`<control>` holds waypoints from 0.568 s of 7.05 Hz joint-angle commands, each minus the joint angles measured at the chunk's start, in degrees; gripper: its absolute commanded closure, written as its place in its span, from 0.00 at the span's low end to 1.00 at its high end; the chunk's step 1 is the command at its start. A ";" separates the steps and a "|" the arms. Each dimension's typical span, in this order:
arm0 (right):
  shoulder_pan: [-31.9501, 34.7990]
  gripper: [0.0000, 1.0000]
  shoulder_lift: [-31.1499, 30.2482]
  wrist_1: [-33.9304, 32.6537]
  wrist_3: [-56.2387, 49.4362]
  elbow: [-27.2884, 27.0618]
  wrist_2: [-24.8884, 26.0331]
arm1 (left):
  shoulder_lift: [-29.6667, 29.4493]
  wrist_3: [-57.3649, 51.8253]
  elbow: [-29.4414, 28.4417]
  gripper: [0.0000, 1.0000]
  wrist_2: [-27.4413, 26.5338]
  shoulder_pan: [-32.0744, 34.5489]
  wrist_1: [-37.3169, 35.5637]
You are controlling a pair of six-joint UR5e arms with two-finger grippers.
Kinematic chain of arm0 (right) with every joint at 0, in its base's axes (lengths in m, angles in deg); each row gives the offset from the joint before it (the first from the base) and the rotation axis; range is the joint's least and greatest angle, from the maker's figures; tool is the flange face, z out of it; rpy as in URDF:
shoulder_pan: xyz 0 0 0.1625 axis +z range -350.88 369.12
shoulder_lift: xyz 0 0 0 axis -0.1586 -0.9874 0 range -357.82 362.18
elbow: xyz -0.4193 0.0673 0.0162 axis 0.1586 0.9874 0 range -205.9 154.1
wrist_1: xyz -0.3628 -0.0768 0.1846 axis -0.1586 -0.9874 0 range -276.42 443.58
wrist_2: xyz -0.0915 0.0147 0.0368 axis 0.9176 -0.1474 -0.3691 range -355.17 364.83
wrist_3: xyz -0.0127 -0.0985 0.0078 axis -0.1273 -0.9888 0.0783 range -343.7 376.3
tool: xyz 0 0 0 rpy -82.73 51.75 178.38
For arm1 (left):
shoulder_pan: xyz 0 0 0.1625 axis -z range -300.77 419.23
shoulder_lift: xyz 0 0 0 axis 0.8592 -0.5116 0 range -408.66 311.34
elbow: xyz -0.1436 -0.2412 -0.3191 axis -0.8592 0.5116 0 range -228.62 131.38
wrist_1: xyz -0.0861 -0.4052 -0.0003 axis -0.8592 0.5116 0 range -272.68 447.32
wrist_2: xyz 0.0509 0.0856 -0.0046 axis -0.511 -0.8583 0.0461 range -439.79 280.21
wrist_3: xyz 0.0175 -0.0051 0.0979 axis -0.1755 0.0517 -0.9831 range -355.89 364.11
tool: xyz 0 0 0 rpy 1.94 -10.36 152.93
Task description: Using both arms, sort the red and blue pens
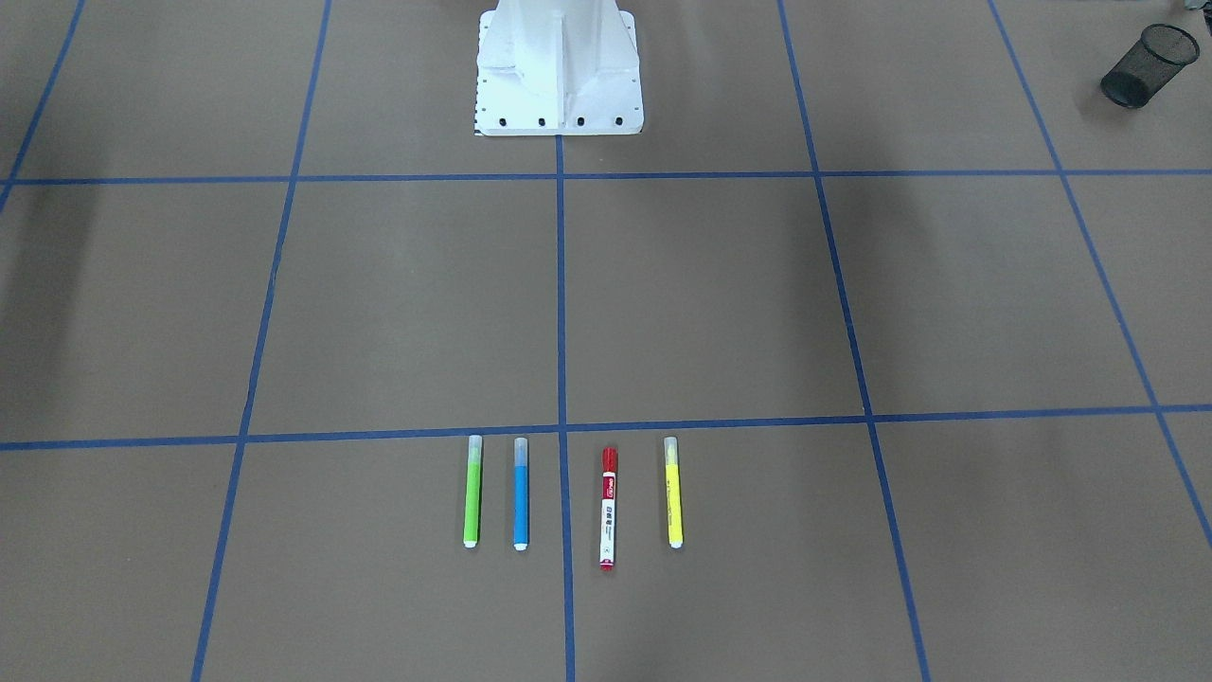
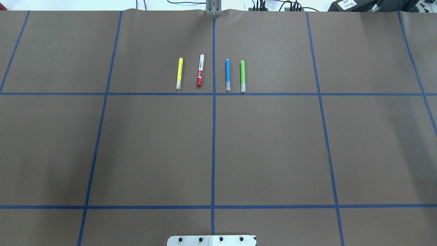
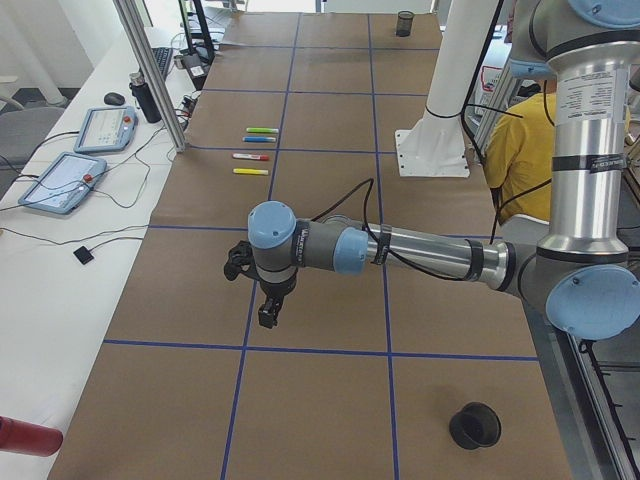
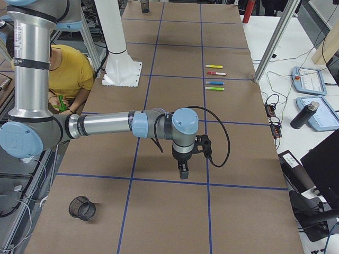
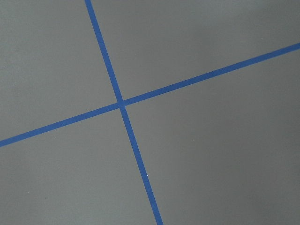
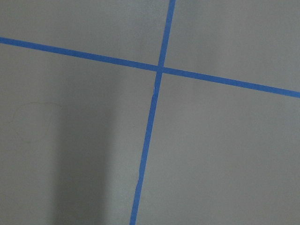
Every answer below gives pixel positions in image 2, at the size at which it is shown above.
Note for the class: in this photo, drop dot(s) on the red whiteboard marker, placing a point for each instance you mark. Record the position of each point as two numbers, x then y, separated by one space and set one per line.
200 70

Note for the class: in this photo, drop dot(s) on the blue highlighter pen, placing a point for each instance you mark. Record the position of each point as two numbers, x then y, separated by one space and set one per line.
227 75

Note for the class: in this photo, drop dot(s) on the green highlighter pen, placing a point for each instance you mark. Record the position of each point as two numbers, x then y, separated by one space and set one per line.
242 76

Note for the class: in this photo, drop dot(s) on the yellow highlighter pen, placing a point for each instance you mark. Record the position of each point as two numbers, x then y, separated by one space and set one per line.
179 73

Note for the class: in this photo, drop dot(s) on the brown paper table mat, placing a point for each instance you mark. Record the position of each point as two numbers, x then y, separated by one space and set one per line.
333 142

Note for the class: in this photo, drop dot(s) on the black box with label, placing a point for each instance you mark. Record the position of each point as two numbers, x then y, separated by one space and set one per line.
352 5

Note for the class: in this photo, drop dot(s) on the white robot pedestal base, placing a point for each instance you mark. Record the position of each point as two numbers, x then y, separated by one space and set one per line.
212 240

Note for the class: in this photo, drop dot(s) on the aluminium frame post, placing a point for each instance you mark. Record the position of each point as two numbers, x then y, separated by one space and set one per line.
213 8

